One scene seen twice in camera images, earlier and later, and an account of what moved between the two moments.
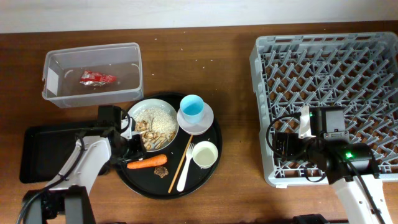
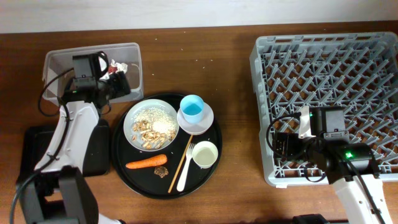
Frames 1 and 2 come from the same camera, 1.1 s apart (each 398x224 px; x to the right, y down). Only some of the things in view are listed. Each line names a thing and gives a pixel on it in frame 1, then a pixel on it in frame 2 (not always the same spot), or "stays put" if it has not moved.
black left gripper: (138, 152) → (119, 83)
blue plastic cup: (192, 106) stays put
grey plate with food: (157, 121) stays put
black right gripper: (290, 139) stays put
